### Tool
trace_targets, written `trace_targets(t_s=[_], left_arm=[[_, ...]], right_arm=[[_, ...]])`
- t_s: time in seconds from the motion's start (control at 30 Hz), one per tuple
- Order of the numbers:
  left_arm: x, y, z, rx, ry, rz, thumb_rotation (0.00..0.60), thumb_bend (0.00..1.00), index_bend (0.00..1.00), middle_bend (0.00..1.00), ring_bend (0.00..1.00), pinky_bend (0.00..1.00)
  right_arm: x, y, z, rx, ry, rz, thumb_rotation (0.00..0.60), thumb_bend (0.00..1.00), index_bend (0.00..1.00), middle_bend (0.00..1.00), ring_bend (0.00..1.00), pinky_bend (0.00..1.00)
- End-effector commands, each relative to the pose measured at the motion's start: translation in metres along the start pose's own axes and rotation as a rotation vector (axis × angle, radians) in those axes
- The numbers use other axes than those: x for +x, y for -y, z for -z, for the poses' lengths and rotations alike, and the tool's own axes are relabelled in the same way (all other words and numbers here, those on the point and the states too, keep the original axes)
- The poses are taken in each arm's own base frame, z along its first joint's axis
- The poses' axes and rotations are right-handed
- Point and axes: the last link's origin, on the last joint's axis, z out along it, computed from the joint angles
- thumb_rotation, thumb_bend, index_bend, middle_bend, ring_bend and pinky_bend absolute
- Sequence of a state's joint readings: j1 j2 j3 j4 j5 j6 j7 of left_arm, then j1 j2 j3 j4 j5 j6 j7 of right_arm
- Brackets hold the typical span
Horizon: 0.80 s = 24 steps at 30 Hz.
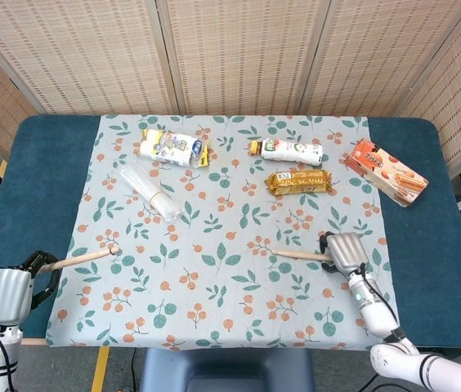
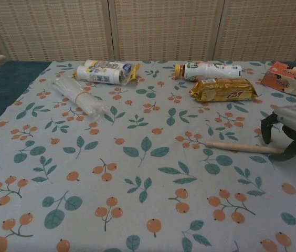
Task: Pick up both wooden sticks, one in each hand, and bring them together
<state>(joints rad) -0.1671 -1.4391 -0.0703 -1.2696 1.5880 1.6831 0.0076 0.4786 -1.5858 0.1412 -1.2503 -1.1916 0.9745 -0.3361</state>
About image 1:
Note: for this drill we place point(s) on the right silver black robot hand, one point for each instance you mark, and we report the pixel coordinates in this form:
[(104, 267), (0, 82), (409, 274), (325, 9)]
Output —
[(347, 251)]

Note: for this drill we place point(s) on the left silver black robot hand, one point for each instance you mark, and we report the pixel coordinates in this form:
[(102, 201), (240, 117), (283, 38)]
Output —
[(7, 294)]

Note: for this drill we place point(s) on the wooden stick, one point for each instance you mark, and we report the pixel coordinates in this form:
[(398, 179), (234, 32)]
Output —
[(83, 258), (300, 255)]

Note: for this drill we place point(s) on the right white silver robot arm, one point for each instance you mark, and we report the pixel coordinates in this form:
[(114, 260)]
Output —
[(371, 306)]

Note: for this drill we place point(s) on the golden biscuit pack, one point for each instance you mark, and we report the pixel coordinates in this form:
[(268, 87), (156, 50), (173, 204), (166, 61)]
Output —
[(300, 182)]

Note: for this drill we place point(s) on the orange wafer roll box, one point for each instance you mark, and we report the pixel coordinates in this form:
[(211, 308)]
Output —
[(386, 171)]

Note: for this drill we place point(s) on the blue felt table cover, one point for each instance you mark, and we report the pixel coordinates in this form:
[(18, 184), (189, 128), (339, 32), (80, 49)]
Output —
[(34, 183)]

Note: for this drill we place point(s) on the white drink bottle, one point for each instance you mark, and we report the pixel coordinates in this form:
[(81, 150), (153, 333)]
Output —
[(292, 151)]

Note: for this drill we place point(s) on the floral printed tablecloth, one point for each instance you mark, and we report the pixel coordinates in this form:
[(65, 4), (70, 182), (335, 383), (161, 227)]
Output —
[(230, 204)]

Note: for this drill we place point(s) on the grey blue robot torso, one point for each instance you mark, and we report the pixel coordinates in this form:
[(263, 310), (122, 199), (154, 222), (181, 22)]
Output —
[(226, 371)]

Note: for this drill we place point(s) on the clear plastic bundle with band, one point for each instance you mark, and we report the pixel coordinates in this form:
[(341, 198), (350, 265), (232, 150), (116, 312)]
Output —
[(149, 190)]

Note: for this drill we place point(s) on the white yellow snack bag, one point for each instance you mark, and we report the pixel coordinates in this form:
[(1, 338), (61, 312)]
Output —
[(169, 147)]

